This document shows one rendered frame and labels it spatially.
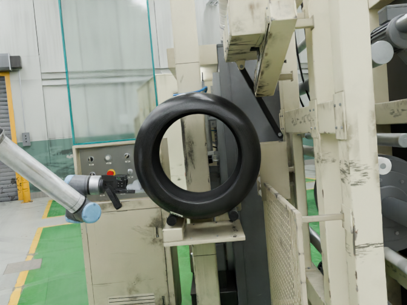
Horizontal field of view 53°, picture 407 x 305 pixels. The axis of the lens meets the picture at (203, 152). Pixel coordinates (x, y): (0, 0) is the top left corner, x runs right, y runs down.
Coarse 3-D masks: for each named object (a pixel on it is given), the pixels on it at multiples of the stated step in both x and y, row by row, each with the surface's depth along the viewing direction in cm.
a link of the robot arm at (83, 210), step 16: (0, 128) 158; (0, 144) 157; (16, 160) 160; (32, 160) 165; (32, 176) 165; (48, 176) 168; (48, 192) 170; (64, 192) 172; (80, 208) 176; (96, 208) 180
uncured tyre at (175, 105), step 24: (192, 96) 181; (216, 96) 183; (144, 120) 186; (168, 120) 179; (240, 120) 180; (144, 144) 181; (240, 144) 180; (144, 168) 181; (240, 168) 182; (168, 192) 182; (192, 192) 209; (216, 192) 209; (240, 192) 181; (192, 216) 184; (216, 216) 188
